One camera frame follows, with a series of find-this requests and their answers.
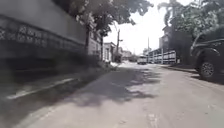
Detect small pale building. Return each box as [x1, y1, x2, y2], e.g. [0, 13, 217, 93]
[102, 41, 118, 64]

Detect white van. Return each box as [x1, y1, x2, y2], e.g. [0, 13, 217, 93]
[136, 54, 149, 66]

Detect thin utility pole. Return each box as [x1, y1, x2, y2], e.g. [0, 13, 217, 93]
[146, 36, 151, 55]

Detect grey concrete road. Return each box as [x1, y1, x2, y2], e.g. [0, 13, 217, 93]
[13, 61, 224, 128]

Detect white slatted fence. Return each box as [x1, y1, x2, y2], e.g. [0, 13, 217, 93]
[147, 49, 178, 65]

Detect large leafy tree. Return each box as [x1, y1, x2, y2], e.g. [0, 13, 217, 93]
[53, 0, 155, 63]

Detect dark building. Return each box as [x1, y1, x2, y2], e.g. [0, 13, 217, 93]
[158, 25, 195, 66]

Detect raised concrete sidewalk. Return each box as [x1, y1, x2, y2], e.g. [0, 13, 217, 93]
[159, 63, 202, 75]

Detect grey concrete sidewalk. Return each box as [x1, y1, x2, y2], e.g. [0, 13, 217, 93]
[0, 63, 118, 128]

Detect group of trees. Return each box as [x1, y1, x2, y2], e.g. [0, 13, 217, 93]
[157, 0, 224, 42]

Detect dark car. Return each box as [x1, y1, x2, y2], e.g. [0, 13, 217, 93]
[189, 25, 224, 81]

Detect wall with lattice blocks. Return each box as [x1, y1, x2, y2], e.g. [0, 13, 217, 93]
[0, 0, 103, 73]

